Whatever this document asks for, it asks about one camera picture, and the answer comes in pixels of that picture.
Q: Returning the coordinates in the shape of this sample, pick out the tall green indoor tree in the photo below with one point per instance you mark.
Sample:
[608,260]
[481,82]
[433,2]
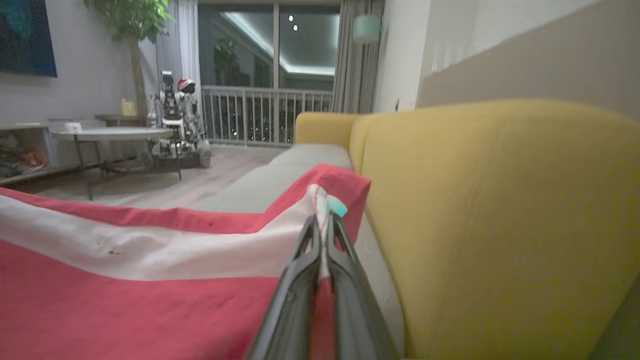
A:
[134,30]

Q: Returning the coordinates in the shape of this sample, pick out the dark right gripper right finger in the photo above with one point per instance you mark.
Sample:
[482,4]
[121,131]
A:
[355,310]

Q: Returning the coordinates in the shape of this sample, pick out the low white media shelf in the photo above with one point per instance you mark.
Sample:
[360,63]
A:
[25,150]

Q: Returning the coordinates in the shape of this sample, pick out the white balcony railing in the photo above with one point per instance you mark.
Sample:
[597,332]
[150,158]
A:
[260,117]

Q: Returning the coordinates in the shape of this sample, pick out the grey curtain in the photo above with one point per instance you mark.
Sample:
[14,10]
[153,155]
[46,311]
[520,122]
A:
[355,75]

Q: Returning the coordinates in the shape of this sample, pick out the small white table item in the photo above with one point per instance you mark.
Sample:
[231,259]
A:
[73,128]

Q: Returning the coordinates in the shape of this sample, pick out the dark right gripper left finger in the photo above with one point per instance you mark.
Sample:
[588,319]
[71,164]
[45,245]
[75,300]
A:
[287,310]

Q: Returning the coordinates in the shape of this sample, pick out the low wooden side table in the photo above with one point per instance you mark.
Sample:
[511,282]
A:
[117,120]

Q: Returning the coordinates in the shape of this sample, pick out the dark blue wall painting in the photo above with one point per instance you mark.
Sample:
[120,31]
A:
[25,35]

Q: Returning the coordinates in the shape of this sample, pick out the small yellow item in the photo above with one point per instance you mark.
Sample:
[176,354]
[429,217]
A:
[129,108]

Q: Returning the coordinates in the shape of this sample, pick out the round white coffee table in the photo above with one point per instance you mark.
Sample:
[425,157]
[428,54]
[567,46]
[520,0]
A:
[110,133]

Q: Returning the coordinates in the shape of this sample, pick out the white sheer curtain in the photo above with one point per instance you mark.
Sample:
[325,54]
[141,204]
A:
[187,45]

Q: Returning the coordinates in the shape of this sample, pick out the pale floor lamp shade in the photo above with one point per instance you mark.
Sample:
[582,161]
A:
[366,29]

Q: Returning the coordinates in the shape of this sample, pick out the glass balcony door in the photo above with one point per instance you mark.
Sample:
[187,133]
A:
[250,45]

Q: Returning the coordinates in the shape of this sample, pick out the red shorts with white band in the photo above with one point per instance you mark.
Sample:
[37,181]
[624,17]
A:
[125,300]

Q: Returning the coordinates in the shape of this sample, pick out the yellow sofa backrest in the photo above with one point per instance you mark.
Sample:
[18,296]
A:
[500,225]

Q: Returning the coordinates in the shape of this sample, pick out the robot with santa hat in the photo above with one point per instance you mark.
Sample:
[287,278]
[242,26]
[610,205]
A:
[182,115]

